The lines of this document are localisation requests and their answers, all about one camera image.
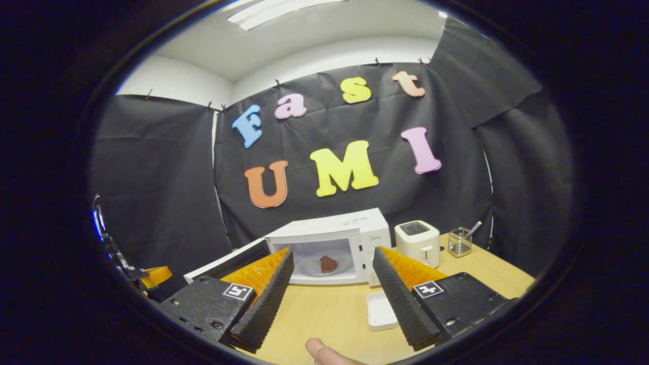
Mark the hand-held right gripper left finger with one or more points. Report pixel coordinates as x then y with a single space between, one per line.
266 304

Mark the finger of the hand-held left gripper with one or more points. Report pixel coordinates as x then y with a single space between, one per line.
157 275

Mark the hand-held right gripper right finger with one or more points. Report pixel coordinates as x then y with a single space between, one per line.
400 299

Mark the brown meat piece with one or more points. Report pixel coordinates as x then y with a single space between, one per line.
328 263

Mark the white microwave oven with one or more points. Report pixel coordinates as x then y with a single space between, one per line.
329 225

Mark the white rectangular tray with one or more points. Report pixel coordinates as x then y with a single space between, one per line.
379 309

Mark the white toaster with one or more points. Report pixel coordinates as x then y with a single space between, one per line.
418 246

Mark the clear utensil holder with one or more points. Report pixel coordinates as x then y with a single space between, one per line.
459 246

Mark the metal spoon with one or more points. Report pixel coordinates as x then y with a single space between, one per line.
475 228

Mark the black backdrop cloth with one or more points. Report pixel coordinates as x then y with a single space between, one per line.
167 167

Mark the large ceiling light panel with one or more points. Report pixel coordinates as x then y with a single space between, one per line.
284 11

